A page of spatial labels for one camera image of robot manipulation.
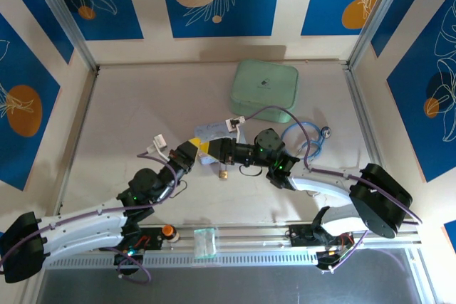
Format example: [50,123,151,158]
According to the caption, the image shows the orange round button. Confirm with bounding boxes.
[161,224,182,243]

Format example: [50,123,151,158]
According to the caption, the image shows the aluminium side rail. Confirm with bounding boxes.
[342,63,390,177]
[52,67,100,227]

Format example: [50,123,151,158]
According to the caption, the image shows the mint green square case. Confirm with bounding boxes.
[227,59,301,124]

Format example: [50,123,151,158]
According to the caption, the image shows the clear plastic bag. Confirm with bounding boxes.
[195,122,248,167]

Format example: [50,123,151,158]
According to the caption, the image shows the aluminium front rail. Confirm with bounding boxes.
[30,223,425,270]

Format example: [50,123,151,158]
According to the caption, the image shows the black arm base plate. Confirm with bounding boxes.
[287,224,357,248]
[99,226,165,252]

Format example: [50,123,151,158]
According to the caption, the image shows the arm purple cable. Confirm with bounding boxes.
[0,152,179,276]
[244,105,423,273]

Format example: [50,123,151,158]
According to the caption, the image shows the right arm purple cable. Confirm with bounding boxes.
[244,105,423,273]

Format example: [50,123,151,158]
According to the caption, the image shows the aluminium frame post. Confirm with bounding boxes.
[348,0,418,69]
[25,0,100,71]

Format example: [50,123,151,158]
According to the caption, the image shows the light blue stethoscope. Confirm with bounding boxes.
[280,121,333,162]

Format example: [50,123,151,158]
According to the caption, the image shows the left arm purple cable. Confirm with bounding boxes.
[0,152,179,276]

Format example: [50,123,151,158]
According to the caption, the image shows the small clear plastic cube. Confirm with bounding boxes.
[192,226,218,259]

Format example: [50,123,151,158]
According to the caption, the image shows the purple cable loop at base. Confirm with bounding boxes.
[116,246,153,285]

